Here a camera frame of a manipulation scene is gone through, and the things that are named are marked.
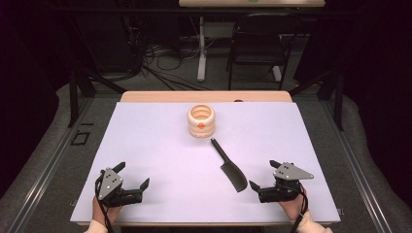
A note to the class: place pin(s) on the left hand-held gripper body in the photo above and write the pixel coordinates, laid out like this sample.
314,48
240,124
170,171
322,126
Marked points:
110,184

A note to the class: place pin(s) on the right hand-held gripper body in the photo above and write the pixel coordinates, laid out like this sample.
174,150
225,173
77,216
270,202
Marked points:
288,181

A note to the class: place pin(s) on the black spatula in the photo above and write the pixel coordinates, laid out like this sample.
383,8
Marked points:
232,174

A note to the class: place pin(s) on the cream ribbed pot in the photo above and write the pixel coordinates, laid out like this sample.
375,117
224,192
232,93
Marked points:
201,123

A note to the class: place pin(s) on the person's right hand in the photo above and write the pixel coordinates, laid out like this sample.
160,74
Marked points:
291,207

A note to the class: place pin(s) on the person's left hand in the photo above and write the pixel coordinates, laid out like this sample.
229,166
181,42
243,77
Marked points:
108,212

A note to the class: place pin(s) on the white table mat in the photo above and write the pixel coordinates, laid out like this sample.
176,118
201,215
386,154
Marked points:
168,168

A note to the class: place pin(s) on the black metal stand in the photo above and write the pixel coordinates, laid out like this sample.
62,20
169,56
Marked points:
74,97
338,100

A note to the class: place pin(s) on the wooden table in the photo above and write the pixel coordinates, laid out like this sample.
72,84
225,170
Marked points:
181,96

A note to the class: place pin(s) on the black chair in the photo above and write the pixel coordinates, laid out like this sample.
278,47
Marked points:
259,45

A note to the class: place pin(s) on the white-legged desk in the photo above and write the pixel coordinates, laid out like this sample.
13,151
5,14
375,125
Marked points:
226,3

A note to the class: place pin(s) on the metal floor rail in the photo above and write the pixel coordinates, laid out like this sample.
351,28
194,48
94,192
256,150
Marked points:
48,168
353,161

